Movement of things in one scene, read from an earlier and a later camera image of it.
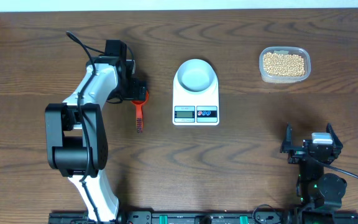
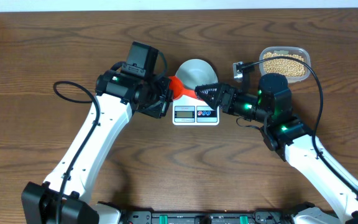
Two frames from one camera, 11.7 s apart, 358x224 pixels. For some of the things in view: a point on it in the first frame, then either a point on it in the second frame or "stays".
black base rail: x=212 y=217 stays
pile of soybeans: x=283 y=65 stays
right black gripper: x=296 y=154 -> x=222 y=89
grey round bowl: x=196 y=75 stays
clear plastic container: x=284 y=65 stays
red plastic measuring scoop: x=139 y=106 -> x=178 y=89
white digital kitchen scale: x=201 y=108 stays
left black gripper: x=133 y=93 -> x=166 y=99
